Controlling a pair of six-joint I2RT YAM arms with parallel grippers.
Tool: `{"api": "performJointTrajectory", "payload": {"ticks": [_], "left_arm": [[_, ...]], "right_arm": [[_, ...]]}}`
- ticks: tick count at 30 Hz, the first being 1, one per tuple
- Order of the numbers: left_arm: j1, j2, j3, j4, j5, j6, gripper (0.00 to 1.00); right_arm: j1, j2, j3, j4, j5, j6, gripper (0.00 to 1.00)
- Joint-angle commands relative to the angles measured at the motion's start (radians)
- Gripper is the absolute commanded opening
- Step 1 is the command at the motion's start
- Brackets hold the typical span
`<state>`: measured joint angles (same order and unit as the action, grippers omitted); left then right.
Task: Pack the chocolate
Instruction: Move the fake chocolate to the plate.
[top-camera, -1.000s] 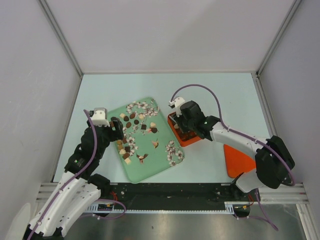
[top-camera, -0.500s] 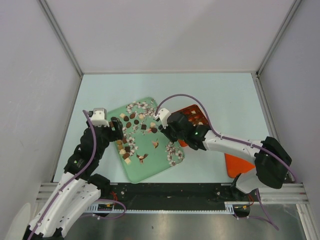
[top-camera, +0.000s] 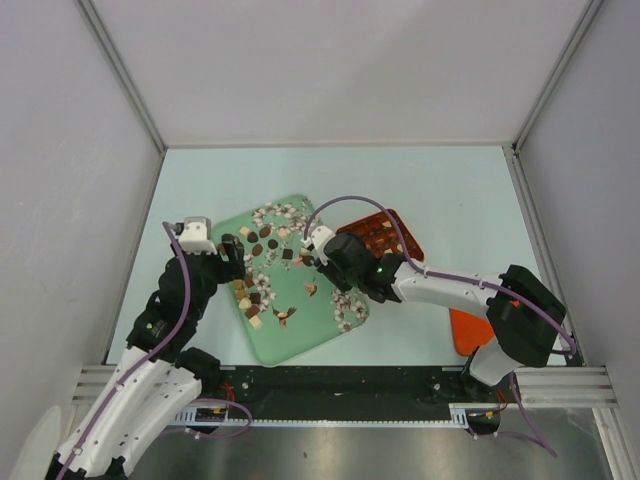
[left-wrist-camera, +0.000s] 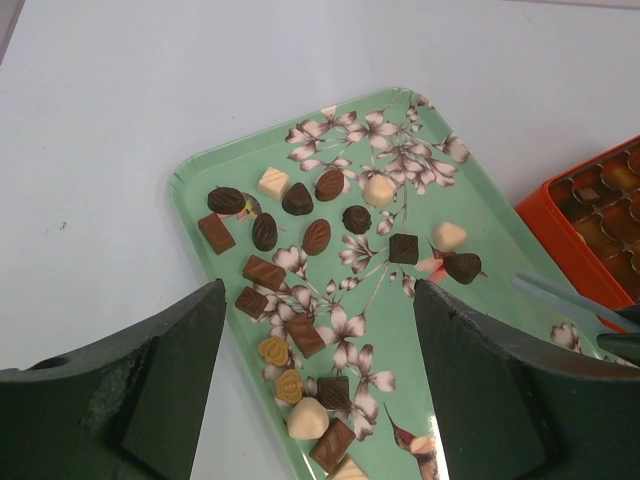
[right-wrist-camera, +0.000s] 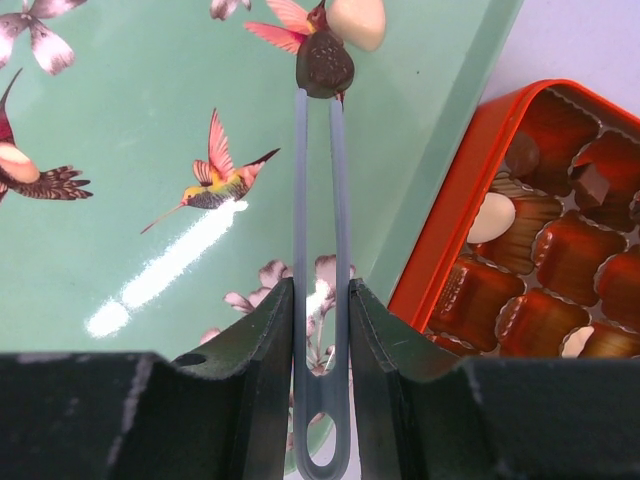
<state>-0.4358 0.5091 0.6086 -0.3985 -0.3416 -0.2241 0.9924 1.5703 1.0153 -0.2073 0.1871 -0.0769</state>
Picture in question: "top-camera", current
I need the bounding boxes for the orange chocolate box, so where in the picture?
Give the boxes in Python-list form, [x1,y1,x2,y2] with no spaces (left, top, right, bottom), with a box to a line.
[337,209,425,262]

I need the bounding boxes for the green floral tray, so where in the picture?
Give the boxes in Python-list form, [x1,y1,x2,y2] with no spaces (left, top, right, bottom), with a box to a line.
[213,194,370,367]

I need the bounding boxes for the orange box lid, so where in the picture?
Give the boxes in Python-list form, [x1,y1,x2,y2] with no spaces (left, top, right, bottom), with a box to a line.
[449,309,495,357]

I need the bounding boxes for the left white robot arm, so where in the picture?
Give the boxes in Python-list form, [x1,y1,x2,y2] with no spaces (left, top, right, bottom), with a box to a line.
[46,234,245,479]

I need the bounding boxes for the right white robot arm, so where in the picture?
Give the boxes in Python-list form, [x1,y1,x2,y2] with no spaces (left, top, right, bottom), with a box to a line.
[303,227,566,401]

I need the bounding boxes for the brown square chocolate low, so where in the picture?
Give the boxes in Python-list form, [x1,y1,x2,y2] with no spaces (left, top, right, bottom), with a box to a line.
[245,305,260,319]

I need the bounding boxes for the white square chocolate low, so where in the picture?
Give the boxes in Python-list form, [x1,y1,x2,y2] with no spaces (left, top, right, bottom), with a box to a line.
[249,316,263,329]

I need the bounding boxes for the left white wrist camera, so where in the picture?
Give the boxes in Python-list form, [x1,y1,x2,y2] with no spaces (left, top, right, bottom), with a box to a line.
[173,216,218,255]

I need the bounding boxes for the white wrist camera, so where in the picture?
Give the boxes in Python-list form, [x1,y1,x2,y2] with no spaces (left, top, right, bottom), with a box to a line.
[173,216,218,255]
[302,225,335,265]

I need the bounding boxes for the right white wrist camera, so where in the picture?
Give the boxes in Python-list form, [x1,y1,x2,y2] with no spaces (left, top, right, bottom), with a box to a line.
[302,225,335,265]

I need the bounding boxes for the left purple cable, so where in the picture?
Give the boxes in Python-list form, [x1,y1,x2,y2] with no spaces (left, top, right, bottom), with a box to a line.
[52,222,254,480]

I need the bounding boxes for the purple cable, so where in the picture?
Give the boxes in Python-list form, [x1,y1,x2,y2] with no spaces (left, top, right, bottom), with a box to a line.
[304,194,577,459]
[52,222,254,480]

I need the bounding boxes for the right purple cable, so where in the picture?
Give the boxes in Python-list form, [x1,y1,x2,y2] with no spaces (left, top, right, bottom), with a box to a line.
[304,194,577,459]

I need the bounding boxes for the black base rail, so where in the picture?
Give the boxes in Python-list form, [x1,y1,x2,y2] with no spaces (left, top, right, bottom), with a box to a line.
[203,366,484,422]

